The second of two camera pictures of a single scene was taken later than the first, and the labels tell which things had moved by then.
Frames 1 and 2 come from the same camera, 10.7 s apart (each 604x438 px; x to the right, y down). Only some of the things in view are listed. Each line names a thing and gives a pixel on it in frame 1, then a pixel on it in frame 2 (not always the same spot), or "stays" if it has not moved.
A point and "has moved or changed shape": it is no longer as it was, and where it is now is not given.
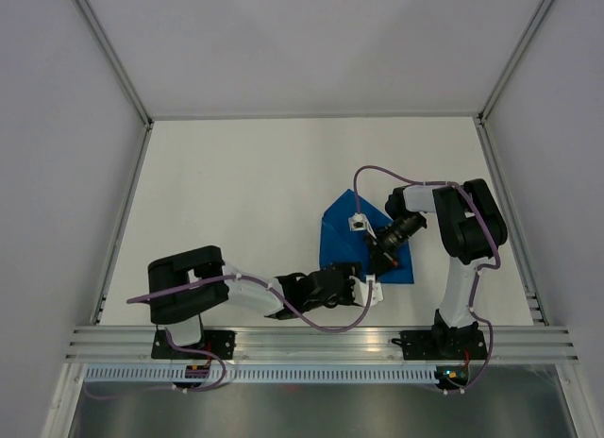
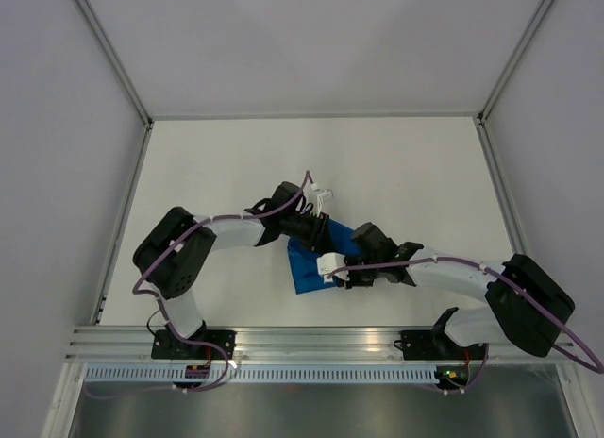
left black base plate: [220, 342] stays
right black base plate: [455, 344] stays
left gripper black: [349, 269] -> [319, 238]
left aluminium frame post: [115, 63] stays
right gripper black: [381, 255] -> [352, 282]
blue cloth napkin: [338, 244] has moved or changed shape
